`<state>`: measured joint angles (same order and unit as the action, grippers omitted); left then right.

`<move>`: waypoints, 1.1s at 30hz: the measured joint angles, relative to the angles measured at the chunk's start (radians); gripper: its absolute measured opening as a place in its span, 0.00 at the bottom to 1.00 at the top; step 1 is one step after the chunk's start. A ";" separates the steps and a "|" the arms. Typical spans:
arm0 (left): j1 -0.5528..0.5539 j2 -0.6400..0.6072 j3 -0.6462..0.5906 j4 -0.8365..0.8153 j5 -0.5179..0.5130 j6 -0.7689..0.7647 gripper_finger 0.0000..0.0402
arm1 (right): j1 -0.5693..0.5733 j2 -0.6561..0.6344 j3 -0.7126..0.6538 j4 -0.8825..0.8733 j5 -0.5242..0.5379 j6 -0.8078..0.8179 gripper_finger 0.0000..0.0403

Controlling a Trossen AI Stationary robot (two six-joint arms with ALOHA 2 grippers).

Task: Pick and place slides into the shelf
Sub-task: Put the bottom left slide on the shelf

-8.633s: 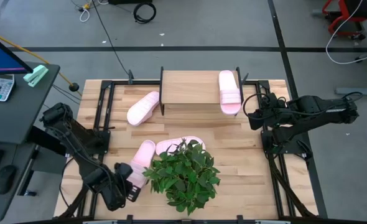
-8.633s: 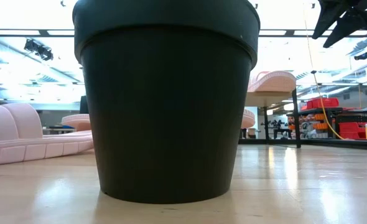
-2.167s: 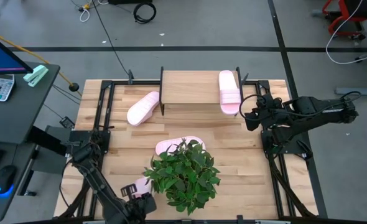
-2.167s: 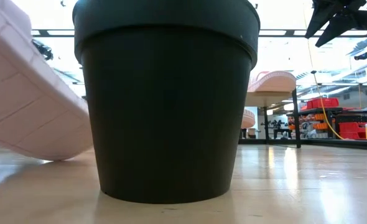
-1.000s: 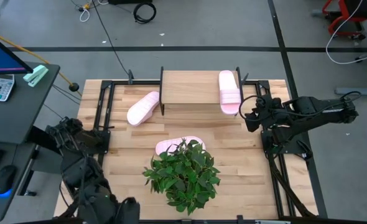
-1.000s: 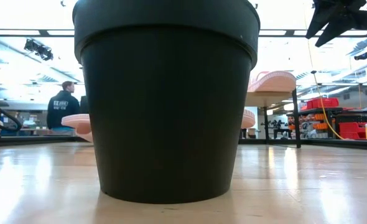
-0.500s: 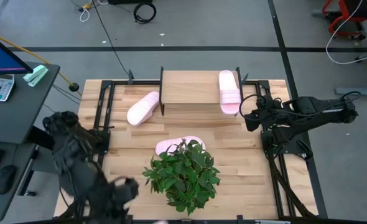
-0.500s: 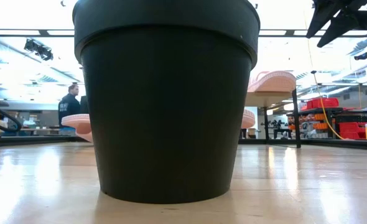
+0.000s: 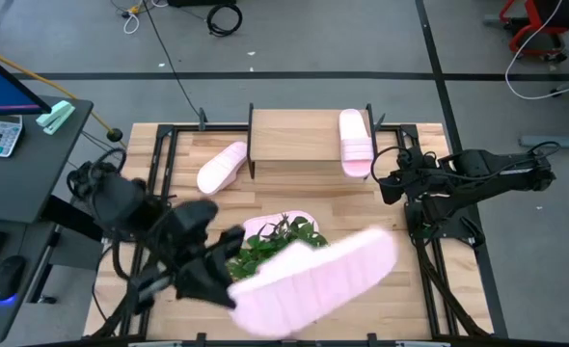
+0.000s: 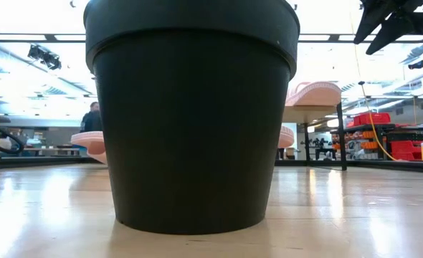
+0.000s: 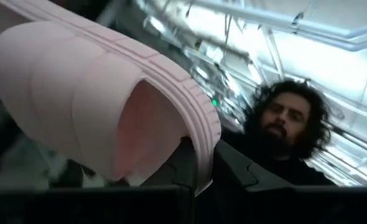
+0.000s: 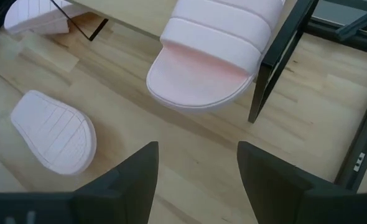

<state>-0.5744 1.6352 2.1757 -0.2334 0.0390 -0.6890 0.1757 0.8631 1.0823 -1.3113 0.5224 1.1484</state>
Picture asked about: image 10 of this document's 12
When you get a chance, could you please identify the thin yellow hanging cable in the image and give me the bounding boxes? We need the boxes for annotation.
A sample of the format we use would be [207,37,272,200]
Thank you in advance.
[348,10,394,161]

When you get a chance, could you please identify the far work table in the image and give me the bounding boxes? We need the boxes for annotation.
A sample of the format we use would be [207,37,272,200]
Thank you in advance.
[24,143,87,158]

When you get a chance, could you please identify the person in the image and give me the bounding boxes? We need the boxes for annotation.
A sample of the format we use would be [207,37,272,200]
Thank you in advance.
[80,101,104,133]

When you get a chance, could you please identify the black cable loop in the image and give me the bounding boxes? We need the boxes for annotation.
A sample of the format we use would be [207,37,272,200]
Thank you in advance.
[0,100,25,156]

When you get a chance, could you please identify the black aluminium table frame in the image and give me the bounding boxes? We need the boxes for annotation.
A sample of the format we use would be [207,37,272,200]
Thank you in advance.
[0,154,423,176]

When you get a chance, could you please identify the black-framed wooden shoe shelf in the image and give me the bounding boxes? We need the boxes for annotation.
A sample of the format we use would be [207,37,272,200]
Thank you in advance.
[282,102,348,172]

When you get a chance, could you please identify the red crate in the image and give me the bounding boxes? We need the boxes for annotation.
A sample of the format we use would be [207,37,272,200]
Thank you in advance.
[390,140,423,161]

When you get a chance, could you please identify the large black ceiling fixture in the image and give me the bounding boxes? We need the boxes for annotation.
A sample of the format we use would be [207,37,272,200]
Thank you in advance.
[27,44,62,71]

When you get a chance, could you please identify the black storage rack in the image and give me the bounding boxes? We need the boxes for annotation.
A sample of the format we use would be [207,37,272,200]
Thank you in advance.
[330,123,423,161]

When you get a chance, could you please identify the red storage bins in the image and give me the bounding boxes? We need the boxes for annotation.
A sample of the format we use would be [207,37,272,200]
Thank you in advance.
[347,112,391,127]

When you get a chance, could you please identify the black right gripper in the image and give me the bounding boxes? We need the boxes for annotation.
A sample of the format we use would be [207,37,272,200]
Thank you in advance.
[353,0,423,56]

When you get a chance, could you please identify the green plant, black pot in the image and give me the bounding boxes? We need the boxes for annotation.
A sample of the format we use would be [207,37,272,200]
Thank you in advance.
[83,0,301,236]

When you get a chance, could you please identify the pink foam slide sandal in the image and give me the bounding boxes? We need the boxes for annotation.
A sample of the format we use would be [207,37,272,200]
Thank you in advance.
[70,130,108,165]
[285,81,343,108]
[277,125,295,149]

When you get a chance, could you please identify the black far table equipment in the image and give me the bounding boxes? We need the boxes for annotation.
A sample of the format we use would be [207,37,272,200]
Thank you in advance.
[300,137,338,161]

